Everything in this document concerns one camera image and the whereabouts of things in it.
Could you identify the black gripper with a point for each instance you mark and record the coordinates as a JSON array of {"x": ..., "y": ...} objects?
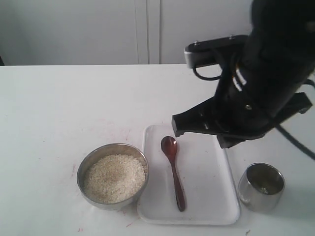
[{"x": 253, "y": 97}]

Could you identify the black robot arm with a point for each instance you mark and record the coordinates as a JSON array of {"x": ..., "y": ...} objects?
[{"x": 281, "y": 29}]

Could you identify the brown wooden spoon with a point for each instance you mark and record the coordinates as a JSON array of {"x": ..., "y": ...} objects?
[{"x": 169, "y": 147}]

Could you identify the white cabinet doors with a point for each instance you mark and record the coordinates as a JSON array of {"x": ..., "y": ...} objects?
[{"x": 64, "y": 32}]

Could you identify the white uncooked rice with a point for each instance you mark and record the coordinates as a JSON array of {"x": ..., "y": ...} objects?
[{"x": 114, "y": 178}]

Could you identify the large steel rice bowl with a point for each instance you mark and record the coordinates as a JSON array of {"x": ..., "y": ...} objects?
[{"x": 101, "y": 152}]

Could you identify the white rectangular plastic tray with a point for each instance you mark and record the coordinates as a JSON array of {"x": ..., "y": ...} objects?
[{"x": 205, "y": 175}]

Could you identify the small metal cup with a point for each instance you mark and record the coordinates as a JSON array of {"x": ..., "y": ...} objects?
[{"x": 261, "y": 187}]

